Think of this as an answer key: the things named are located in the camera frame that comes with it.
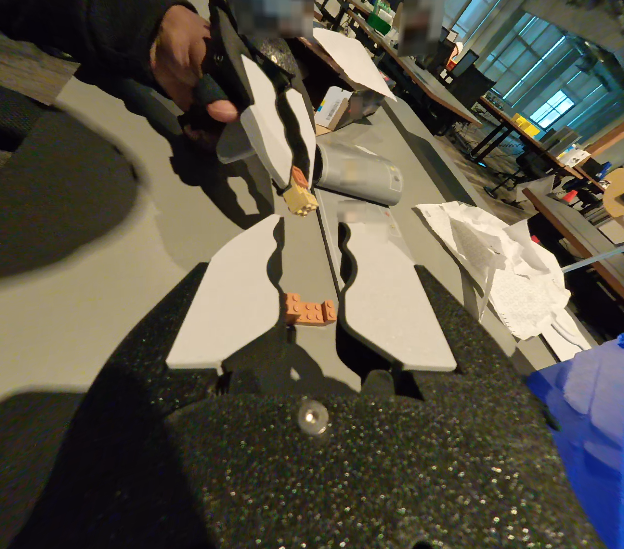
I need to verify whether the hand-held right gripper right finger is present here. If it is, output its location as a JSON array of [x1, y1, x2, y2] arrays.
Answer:
[[337, 222, 458, 373]]

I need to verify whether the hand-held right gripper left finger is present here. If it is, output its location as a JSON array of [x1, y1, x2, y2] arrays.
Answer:
[[166, 214, 287, 375]]

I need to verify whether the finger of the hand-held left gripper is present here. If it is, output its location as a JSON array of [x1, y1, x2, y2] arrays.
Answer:
[[284, 87, 318, 183], [240, 54, 294, 189]]

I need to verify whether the small yellow studded brick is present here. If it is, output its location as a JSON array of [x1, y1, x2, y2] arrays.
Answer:
[[285, 183, 320, 218]]

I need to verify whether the orange brick assembly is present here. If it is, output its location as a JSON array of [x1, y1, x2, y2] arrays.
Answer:
[[284, 293, 338, 327]]

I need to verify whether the person's left forearm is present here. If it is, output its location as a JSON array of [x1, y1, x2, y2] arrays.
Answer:
[[0, 0, 198, 89]]

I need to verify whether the long wooden office desk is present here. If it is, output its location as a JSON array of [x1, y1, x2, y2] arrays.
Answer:
[[336, 0, 484, 128]]

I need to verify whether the grey desk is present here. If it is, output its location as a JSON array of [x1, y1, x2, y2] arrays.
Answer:
[[0, 0, 600, 549]]

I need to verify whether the person's left hand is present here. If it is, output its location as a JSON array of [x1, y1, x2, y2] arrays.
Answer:
[[150, 5, 241, 123]]

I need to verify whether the printed cardboard box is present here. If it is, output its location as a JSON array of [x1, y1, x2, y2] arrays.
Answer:
[[297, 37, 391, 131]]

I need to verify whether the grey instruction booklet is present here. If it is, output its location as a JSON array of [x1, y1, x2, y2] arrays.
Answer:
[[312, 141, 416, 299]]

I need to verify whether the white paper sheet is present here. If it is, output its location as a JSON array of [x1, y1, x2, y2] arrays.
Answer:
[[312, 27, 398, 102]]

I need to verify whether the crumpled white paper bag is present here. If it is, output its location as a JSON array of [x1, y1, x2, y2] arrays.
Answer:
[[414, 200, 572, 341]]

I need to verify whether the dark grey sheet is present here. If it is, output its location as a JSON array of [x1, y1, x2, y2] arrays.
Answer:
[[383, 98, 490, 221]]

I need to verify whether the green box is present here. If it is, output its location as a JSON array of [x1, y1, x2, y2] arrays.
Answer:
[[367, 0, 396, 35]]

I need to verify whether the stack of blue storage bins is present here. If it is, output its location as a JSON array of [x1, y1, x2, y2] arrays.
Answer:
[[526, 334, 624, 549]]

